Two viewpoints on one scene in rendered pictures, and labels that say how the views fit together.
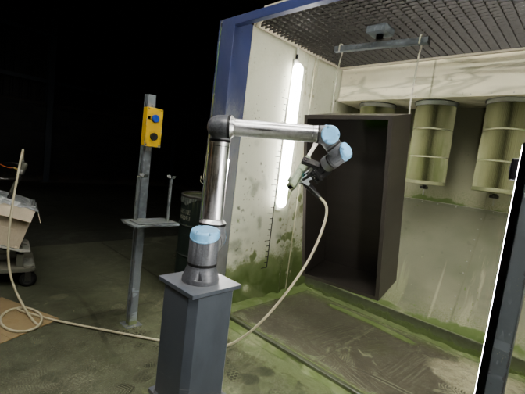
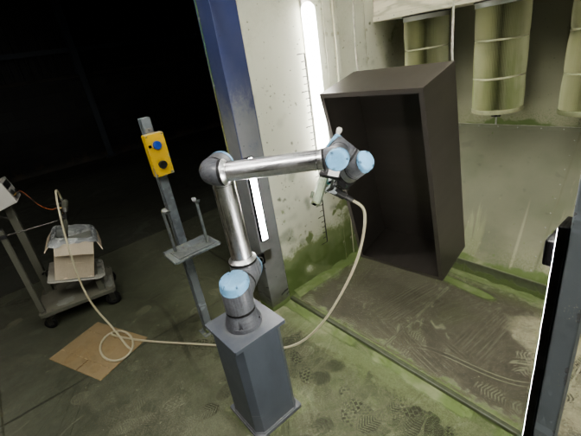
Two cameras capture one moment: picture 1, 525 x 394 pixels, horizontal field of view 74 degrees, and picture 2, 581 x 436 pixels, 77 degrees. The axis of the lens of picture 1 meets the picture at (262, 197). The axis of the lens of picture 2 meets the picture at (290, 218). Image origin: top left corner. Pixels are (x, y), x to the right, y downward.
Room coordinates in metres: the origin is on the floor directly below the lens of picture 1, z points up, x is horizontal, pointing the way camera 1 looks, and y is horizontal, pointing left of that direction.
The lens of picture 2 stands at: (0.31, -0.32, 1.87)
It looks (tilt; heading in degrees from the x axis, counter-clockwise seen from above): 24 degrees down; 10
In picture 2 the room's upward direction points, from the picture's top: 9 degrees counter-clockwise
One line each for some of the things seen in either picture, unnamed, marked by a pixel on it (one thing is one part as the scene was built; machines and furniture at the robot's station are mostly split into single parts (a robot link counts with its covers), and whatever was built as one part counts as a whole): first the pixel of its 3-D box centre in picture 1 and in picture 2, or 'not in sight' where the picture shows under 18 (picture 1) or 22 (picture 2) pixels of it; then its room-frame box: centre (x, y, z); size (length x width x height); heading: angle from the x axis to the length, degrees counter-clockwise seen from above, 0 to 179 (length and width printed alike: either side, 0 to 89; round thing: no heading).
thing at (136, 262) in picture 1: (140, 213); (180, 238); (2.44, 0.84, 0.82); 0.06 x 0.06 x 1.64; 46
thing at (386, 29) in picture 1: (380, 30); not in sight; (2.53, -0.67, 2.27); 0.14 x 0.14 x 0.05; 46
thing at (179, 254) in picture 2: (154, 198); (186, 226); (2.33, 0.72, 0.95); 0.26 x 0.15 x 0.32; 136
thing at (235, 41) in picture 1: (219, 174); (249, 171); (2.75, 0.35, 1.14); 0.18 x 0.18 x 2.29; 46
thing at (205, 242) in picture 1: (204, 244); (237, 291); (1.77, 0.27, 0.83); 0.17 x 0.15 x 0.18; 177
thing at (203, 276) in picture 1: (201, 270); (242, 314); (1.76, 0.27, 0.69); 0.19 x 0.19 x 0.10
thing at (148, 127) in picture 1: (151, 127); (157, 154); (2.40, 0.80, 1.42); 0.12 x 0.06 x 0.26; 136
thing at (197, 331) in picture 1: (194, 338); (255, 367); (1.76, 0.27, 0.32); 0.31 x 0.31 x 0.64; 46
